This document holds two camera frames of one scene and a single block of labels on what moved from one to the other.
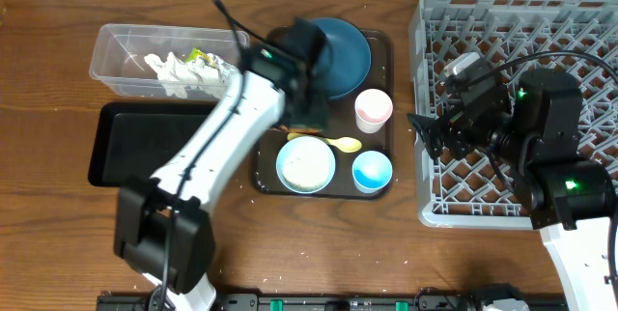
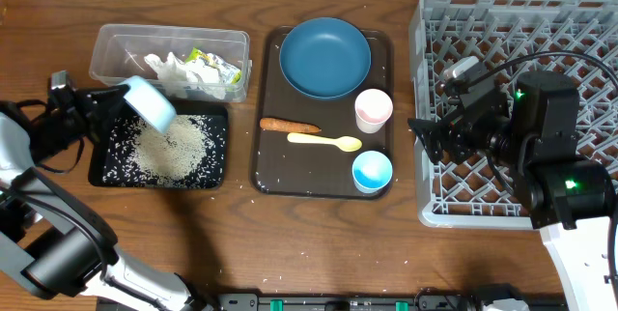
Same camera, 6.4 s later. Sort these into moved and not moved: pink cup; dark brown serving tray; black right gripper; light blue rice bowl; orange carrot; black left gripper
Moved: black left gripper; light blue rice bowl
Not moved: dark brown serving tray; black right gripper; pink cup; orange carrot
